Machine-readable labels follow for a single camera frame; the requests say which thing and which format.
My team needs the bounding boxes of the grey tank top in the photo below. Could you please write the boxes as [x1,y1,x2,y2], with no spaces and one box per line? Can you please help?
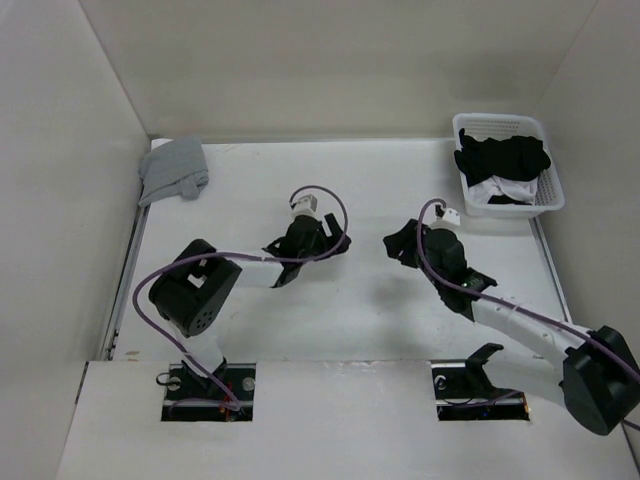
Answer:
[138,135,209,207]

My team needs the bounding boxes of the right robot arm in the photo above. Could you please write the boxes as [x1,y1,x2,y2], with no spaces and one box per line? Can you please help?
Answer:
[383,219,639,436]

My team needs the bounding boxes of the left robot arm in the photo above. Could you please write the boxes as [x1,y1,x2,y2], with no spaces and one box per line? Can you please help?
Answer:
[148,214,351,399]

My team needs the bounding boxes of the white tank top in basket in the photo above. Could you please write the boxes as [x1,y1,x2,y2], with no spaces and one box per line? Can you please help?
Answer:
[468,176,538,205]

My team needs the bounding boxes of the black tank top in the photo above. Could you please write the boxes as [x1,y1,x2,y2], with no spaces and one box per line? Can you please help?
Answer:
[454,129,551,187]

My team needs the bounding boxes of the white plastic laundry basket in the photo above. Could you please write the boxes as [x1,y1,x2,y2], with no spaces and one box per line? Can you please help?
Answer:
[452,113,565,219]

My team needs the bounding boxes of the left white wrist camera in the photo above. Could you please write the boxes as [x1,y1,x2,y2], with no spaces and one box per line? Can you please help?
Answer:
[290,194,318,218]

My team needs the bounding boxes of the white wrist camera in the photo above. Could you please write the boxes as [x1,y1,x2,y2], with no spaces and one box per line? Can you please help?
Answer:
[290,194,318,218]
[435,203,461,227]

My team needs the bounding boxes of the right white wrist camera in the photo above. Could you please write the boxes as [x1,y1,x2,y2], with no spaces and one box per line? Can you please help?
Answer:
[435,203,461,227]

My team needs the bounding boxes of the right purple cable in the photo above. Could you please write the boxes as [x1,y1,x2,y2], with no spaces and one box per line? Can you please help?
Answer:
[417,198,640,431]

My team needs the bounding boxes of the purple cable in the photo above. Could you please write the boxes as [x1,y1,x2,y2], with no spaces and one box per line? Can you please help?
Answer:
[417,198,640,431]
[133,185,354,414]

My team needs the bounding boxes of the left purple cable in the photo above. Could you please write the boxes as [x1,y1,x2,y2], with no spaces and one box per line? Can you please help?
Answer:
[133,185,354,414]

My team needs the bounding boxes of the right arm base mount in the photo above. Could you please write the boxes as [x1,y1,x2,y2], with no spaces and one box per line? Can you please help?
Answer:
[431,343,530,422]

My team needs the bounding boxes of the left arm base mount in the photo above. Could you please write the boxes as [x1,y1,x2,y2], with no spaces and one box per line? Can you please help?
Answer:
[155,361,257,423]

